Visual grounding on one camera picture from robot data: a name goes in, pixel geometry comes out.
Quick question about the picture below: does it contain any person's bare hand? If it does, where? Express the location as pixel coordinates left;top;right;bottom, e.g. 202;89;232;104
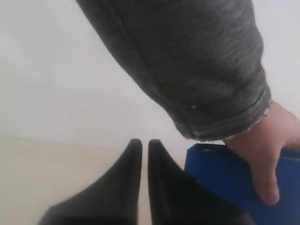
224;102;300;205

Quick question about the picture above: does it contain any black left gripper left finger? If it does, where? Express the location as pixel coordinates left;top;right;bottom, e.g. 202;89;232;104
39;139;143;225

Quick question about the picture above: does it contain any grey sleeved forearm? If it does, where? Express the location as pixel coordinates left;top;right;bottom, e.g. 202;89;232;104
78;0;271;141

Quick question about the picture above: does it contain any blue ring binder notebook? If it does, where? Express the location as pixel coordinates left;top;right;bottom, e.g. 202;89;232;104
184;143;300;225

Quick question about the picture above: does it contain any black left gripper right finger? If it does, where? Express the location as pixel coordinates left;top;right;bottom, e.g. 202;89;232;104
148;139;255;225

